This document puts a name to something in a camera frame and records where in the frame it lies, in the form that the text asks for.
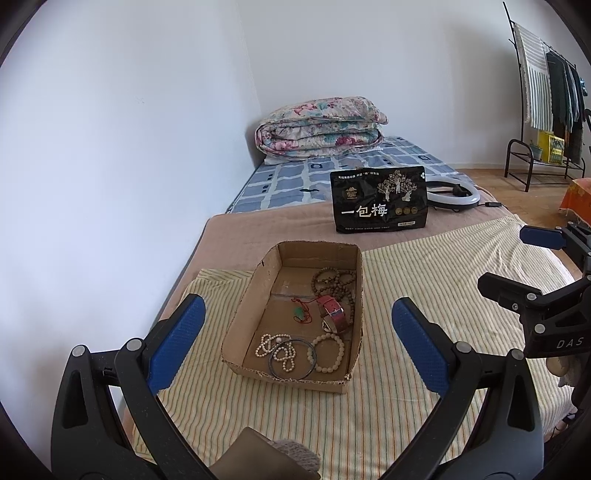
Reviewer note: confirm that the striped cloth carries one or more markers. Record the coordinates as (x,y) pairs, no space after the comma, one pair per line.
(438,267)

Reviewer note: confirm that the silver metal bangle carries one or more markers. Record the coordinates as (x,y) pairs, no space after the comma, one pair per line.
(316,359)

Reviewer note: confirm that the black metal shoe rack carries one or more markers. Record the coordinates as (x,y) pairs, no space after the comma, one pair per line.
(510,157)

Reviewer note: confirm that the person's right hand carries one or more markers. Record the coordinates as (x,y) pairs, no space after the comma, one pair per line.
(559,369)

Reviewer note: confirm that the striped hanging towel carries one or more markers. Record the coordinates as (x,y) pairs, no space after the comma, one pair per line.
(535,83)

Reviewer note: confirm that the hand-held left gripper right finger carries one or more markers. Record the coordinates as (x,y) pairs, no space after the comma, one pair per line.
(420,346)

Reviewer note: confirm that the yellow box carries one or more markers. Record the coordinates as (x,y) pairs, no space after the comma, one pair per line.
(551,147)

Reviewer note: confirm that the black snack bag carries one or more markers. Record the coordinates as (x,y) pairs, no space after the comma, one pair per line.
(369,207)

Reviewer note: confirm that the cardboard box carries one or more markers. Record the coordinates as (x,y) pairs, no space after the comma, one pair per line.
(258,295)

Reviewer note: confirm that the black clothes rack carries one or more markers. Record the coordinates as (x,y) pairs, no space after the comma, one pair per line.
(519,83)

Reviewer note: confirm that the blue patterned bedsheet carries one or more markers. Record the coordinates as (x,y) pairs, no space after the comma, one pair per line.
(286,184)

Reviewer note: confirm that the brown and grey knitted item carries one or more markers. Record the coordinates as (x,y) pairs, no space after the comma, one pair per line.
(258,452)

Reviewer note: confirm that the folded floral quilt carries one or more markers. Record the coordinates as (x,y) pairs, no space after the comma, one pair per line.
(323,124)

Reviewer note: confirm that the pink blanket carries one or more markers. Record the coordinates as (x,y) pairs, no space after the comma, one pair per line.
(240,230)

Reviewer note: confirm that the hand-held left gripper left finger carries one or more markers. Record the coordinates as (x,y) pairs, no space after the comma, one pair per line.
(178,341)

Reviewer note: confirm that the dark hanging clothes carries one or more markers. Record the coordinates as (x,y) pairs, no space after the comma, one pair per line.
(561,92)

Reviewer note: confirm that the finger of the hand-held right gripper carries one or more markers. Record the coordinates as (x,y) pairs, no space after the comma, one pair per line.
(542,237)
(503,290)

